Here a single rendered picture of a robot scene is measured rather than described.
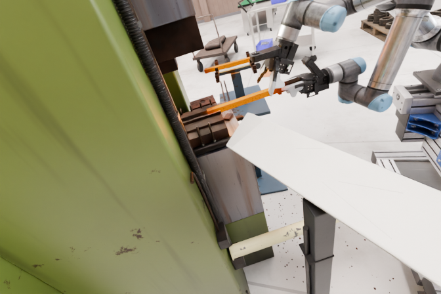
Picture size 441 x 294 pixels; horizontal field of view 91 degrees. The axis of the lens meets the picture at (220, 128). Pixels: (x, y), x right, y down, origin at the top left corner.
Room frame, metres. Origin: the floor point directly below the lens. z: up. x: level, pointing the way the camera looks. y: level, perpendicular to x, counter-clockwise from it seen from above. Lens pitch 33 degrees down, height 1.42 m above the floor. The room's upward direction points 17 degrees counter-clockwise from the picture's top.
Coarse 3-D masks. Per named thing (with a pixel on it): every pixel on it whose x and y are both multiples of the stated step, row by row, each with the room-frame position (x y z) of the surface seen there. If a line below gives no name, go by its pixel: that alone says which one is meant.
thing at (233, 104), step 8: (288, 80) 0.81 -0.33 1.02; (296, 80) 0.79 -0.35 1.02; (280, 88) 0.77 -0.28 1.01; (248, 96) 0.79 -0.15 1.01; (256, 96) 0.78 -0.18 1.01; (264, 96) 0.78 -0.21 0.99; (224, 104) 0.78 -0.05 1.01; (232, 104) 0.77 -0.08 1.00; (240, 104) 0.77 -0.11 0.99; (208, 112) 0.77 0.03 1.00
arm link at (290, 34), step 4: (280, 24) 0.80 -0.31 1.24; (280, 28) 0.79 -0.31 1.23; (284, 28) 0.77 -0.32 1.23; (288, 28) 0.76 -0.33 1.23; (292, 28) 0.76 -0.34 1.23; (280, 32) 0.78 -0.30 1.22; (284, 32) 0.77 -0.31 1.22; (288, 32) 0.76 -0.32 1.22; (292, 32) 0.76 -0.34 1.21; (296, 32) 0.76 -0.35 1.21; (280, 36) 0.78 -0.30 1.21; (284, 36) 0.77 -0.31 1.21; (288, 36) 0.76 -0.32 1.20; (292, 36) 0.76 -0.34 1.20; (296, 36) 0.76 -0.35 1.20; (288, 40) 0.76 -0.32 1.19; (292, 40) 0.76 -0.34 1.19; (296, 40) 0.77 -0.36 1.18
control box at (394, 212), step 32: (256, 128) 0.31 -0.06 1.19; (256, 160) 0.26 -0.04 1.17; (288, 160) 0.23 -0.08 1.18; (320, 160) 0.20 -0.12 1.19; (352, 160) 0.18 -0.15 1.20; (320, 192) 0.17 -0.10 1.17; (352, 192) 0.15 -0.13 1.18; (384, 192) 0.13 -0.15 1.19; (416, 192) 0.12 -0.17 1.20; (352, 224) 0.12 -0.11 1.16; (384, 224) 0.11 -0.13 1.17; (416, 224) 0.10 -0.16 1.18; (416, 256) 0.08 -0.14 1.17
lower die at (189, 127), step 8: (216, 104) 0.84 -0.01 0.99; (192, 112) 0.83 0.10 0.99; (216, 112) 0.76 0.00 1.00; (192, 120) 0.75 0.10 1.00; (200, 120) 0.75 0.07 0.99; (208, 120) 0.73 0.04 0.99; (216, 120) 0.72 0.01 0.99; (192, 128) 0.71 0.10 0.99; (200, 128) 0.70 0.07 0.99; (208, 128) 0.69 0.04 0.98; (216, 128) 0.68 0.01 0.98; (224, 128) 0.66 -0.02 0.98; (192, 136) 0.67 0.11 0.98; (208, 136) 0.66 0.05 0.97; (216, 136) 0.66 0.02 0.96; (224, 136) 0.66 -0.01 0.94; (192, 144) 0.66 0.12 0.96; (200, 144) 0.66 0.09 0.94
